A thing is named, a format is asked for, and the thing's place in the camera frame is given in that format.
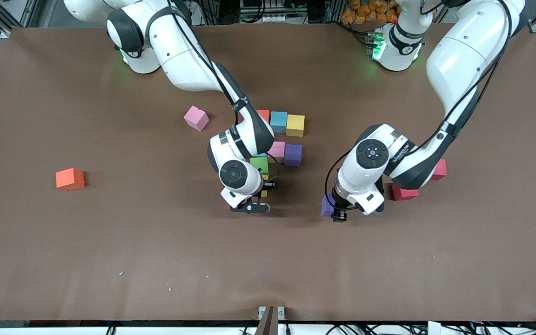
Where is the paper table cover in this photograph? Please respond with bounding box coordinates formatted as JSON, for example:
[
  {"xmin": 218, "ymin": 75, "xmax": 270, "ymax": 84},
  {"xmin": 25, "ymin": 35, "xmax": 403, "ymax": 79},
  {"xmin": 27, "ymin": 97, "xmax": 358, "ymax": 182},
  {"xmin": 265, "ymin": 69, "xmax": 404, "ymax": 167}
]
[{"xmin": 0, "ymin": 23, "xmax": 536, "ymax": 322}]

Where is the purple foam block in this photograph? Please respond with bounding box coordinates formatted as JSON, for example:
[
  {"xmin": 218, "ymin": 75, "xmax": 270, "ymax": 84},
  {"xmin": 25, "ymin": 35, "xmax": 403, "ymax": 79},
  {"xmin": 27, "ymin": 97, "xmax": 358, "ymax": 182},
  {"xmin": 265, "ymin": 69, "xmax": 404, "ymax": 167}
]
[
  {"xmin": 284, "ymin": 144, "xmax": 303, "ymax": 167},
  {"xmin": 322, "ymin": 193, "xmax": 338, "ymax": 218}
]

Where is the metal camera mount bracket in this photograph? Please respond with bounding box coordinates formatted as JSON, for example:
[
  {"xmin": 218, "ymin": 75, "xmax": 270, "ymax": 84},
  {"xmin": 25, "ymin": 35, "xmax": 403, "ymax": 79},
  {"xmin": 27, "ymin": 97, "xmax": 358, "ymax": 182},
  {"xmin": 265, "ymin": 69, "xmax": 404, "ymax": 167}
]
[{"xmin": 258, "ymin": 306, "xmax": 286, "ymax": 335}]

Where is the green foam block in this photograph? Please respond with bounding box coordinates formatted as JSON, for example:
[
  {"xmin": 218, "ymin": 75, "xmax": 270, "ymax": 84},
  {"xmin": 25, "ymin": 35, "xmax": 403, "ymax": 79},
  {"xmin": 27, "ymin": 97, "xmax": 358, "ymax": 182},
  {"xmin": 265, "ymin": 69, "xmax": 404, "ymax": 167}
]
[{"xmin": 250, "ymin": 157, "xmax": 269, "ymax": 176}]

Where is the yellow foam block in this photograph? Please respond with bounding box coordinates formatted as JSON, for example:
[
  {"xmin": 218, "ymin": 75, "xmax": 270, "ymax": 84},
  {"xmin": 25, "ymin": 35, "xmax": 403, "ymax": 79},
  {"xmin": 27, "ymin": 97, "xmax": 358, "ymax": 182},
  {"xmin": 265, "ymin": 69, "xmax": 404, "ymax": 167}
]
[
  {"xmin": 286, "ymin": 115, "xmax": 305, "ymax": 137},
  {"xmin": 260, "ymin": 162, "xmax": 280, "ymax": 198}
]

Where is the pile of orange items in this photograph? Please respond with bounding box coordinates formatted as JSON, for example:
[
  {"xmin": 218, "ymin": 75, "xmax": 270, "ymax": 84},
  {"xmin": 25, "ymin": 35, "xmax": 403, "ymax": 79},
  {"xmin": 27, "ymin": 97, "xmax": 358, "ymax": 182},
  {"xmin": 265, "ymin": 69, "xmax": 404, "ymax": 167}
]
[{"xmin": 341, "ymin": 0, "xmax": 401, "ymax": 25}]

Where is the white power strip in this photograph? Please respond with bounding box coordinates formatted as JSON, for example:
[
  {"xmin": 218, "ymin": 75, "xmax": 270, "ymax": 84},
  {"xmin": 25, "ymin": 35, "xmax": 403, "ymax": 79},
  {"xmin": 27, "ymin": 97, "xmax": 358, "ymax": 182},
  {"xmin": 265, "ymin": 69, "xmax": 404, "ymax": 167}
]
[{"xmin": 239, "ymin": 0, "xmax": 293, "ymax": 24}]

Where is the red foam block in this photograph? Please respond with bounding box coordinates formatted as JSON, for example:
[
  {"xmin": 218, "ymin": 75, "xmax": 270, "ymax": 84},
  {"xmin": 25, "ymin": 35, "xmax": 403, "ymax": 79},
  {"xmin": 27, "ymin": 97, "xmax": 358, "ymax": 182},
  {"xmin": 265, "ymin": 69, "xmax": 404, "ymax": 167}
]
[
  {"xmin": 391, "ymin": 184, "xmax": 420, "ymax": 201},
  {"xmin": 431, "ymin": 159, "xmax": 448, "ymax": 181}
]

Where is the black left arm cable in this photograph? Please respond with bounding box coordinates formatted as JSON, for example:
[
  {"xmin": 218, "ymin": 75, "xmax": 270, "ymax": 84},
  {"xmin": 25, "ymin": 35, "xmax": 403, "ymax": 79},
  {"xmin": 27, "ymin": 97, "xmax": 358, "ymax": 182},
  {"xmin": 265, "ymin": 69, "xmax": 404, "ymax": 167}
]
[{"xmin": 325, "ymin": 151, "xmax": 353, "ymax": 206}]

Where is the bright pink foam block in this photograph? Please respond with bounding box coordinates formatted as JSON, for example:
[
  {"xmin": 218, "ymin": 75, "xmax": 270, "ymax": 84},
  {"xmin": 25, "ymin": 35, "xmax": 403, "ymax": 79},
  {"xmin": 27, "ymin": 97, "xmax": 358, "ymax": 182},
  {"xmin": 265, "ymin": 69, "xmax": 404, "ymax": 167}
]
[{"xmin": 268, "ymin": 142, "xmax": 286, "ymax": 164}]

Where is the dusty pink foam block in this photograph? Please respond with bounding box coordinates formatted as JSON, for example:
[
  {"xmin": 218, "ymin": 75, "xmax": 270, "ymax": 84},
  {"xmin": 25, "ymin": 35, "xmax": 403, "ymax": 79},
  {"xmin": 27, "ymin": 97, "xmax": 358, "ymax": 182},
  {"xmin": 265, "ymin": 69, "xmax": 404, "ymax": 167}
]
[{"xmin": 184, "ymin": 106, "xmax": 209, "ymax": 131}]

